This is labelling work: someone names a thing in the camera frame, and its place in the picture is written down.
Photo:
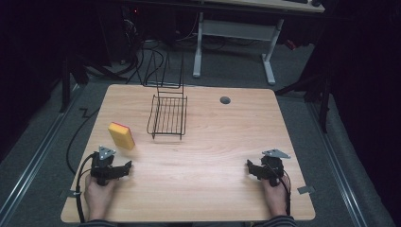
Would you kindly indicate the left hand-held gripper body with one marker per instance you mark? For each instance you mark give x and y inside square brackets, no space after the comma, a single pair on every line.
[101,167]

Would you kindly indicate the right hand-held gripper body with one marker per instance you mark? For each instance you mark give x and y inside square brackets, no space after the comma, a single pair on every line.
[271,167]

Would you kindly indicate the person's left hand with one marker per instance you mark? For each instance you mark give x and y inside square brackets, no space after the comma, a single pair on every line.
[97,198]

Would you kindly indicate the person's right hand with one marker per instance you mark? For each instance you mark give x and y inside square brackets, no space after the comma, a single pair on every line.
[277,198]

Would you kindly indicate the yellow sponge with red side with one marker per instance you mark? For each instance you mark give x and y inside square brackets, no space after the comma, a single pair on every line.
[122,137]

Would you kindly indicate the black metal stand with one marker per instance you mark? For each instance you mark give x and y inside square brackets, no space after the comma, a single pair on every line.
[65,85]
[324,94]

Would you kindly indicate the white-legged desk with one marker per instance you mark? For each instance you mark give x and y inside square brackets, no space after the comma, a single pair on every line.
[239,30]

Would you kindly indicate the grey metal bracket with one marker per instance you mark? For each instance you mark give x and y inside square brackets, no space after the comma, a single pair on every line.
[305,189]
[70,193]

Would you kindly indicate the metal floor rail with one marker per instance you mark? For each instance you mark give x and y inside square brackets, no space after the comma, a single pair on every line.
[340,170]
[34,157]

